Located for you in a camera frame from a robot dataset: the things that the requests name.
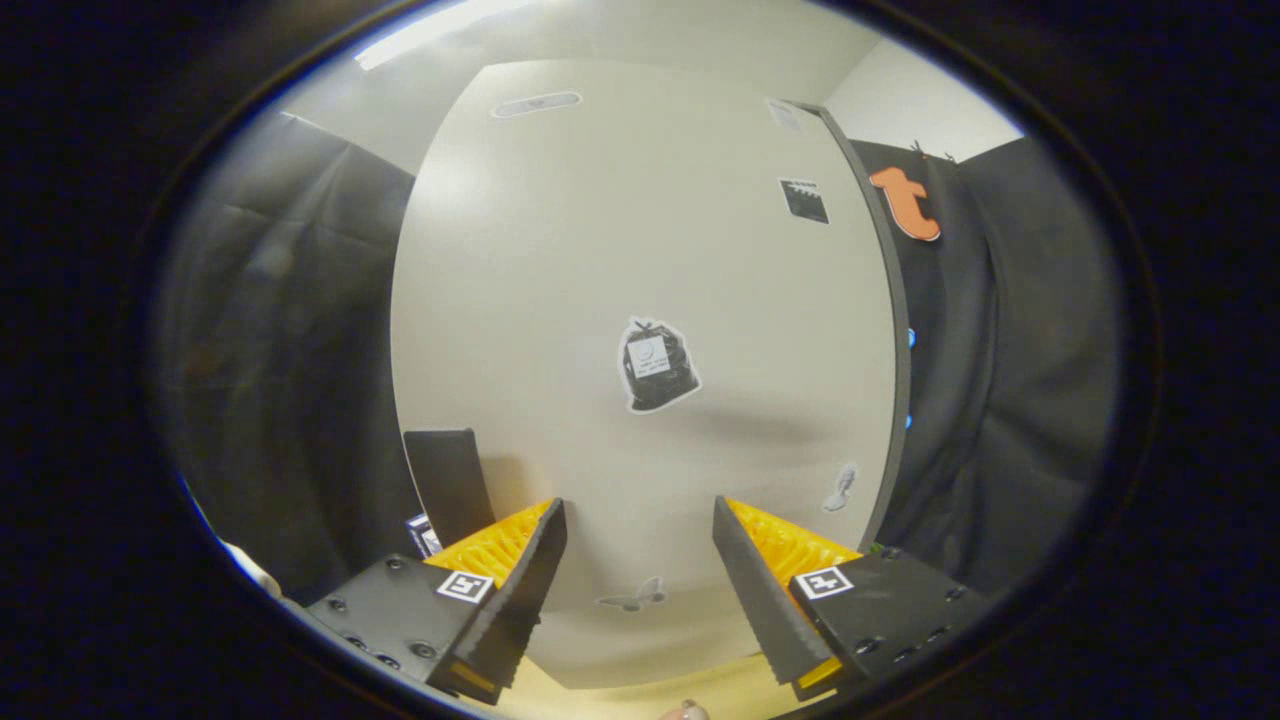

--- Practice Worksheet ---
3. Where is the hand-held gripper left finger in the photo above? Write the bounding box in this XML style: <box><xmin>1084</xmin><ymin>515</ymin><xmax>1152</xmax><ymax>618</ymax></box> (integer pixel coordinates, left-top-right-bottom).
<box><xmin>305</xmin><ymin>497</ymin><xmax>569</xmax><ymax>706</ymax></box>

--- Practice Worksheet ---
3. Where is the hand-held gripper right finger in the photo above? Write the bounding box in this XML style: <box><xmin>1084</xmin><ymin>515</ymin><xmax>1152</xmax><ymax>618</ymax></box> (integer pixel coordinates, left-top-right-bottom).
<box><xmin>712</xmin><ymin>495</ymin><xmax>989</xmax><ymax>703</ymax></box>

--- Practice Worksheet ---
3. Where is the grey shoe cabinet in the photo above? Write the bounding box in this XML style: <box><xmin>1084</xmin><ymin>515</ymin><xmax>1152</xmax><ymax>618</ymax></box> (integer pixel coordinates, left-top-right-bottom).
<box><xmin>795</xmin><ymin>98</ymin><xmax>914</xmax><ymax>553</ymax></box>

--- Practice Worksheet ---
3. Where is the white shoe cabinet door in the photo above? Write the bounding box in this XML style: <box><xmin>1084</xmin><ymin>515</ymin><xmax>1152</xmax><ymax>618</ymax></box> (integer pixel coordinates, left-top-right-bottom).
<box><xmin>390</xmin><ymin>58</ymin><xmax>897</xmax><ymax>691</ymax></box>

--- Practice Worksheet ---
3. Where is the grey book with portrait cover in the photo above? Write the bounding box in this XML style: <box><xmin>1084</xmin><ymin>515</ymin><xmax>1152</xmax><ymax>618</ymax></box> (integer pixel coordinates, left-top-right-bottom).
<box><xmin>405</xmin><ymin>512</ymin><xmax>446</xmax><ymax>559</ymax></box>

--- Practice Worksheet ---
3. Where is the black backdrop cloth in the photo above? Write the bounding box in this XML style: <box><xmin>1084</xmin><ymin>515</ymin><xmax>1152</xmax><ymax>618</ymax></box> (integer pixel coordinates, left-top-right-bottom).
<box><xmin>150</xmin><ymin>108</ymin><xmax>1121</xmax><ymax>606</ymax></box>

